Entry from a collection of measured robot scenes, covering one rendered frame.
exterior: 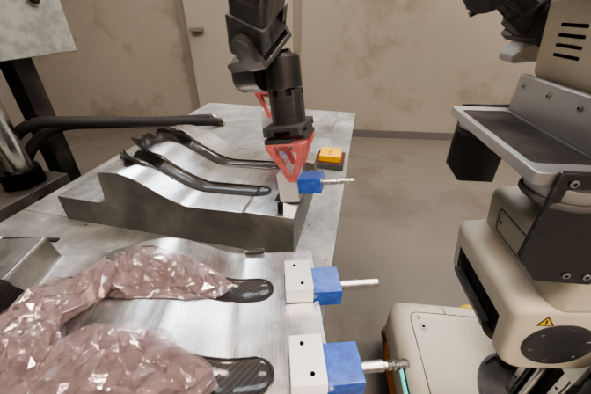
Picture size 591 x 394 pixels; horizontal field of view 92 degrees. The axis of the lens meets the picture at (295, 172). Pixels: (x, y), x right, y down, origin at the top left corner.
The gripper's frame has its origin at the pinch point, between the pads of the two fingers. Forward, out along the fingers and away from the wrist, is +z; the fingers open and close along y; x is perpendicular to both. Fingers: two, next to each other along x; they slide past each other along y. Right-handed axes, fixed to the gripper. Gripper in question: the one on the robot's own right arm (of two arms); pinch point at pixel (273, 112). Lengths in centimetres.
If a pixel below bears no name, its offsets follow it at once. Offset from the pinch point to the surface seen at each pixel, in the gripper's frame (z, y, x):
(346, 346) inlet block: 8, 54, 24
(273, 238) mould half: 11.2, 36.1, 10.4
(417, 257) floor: 97, -54, 60
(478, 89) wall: 47, -239, 129
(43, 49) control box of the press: -15, -1, -73
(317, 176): 1.2, 29.8, 17.1
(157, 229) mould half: 13.3, 36.4, -13.7
